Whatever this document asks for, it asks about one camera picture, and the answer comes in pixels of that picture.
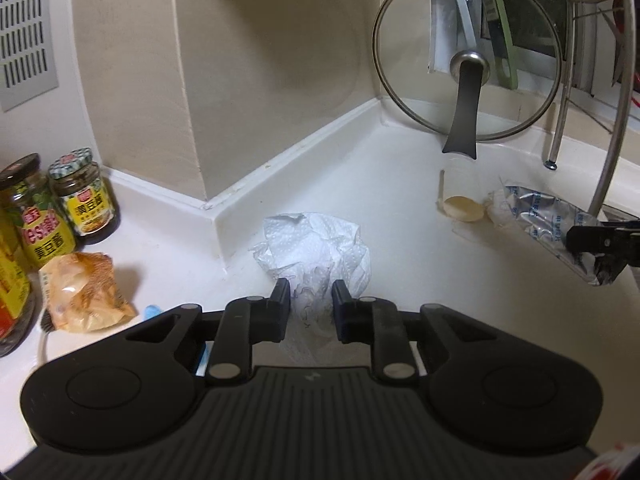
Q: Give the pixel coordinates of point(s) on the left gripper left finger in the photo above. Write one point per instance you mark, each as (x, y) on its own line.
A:
(248, 321)

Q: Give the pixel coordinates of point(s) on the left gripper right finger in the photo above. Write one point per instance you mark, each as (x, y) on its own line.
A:
(377, 323)

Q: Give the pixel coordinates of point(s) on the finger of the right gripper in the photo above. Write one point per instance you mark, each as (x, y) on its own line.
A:
(614, 244)

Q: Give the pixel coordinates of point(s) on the silver foil sachet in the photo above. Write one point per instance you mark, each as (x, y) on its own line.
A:
(547, 219)

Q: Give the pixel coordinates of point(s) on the blue glove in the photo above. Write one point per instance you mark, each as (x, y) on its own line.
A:
(151, 311)

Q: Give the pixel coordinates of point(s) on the beige plastic bag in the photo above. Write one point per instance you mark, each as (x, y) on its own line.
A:
(80, 293)

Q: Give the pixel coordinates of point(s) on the sauce jar yellow label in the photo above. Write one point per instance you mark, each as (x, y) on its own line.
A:
(86, 200)

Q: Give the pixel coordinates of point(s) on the green cutting board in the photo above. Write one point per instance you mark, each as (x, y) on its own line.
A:
(499, 33)

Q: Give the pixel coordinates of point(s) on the glass pot lid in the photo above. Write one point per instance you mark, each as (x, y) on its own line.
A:
(467, 106)

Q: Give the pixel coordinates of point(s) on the steel dish rack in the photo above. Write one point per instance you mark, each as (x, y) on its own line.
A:
(599, 78)

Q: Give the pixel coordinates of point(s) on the cleaver knife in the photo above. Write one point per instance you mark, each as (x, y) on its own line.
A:
(456, 25)

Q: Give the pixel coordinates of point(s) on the oil bottle red handle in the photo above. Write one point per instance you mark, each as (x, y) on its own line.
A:
(18, 299)

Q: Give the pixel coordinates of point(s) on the white wall vent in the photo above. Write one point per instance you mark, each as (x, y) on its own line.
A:
(27, 59)

